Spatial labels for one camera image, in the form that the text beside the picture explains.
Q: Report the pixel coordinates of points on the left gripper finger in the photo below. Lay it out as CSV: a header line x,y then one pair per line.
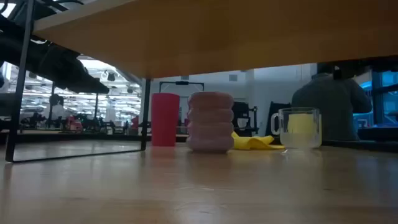
x,y
93,85

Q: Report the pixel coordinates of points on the red plastic cup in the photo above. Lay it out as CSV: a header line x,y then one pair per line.
x,y
164,121

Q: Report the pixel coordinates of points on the ribbed mauve ceramic mug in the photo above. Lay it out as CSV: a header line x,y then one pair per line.
x,y
210,124

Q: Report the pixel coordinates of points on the clear glass mug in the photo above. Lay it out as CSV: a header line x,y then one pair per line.
x,y
298,143

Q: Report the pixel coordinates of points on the yellow sponge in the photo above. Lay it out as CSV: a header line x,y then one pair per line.
x,y
303,124

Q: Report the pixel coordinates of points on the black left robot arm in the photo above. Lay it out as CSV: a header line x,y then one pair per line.
x,y
12,46

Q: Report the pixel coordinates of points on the wooden shelf with black legs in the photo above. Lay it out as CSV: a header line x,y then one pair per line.
x,y
217,37

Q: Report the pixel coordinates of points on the person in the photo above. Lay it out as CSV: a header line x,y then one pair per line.
x,y
57,112
332,99

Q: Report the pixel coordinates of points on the black monitor cart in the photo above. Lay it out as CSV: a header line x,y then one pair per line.
x,y
241,109

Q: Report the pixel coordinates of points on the yellow cloth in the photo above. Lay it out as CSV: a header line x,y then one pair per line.
x,y
252,143

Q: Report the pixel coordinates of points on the black leaning panel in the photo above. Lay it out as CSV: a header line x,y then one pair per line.
x,y
280,105

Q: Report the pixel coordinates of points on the black background gantry frame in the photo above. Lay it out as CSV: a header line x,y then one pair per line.
x,y
96,107
182,83

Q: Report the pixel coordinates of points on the black aluminium table frame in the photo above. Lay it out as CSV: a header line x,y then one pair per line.
x,y
62,137

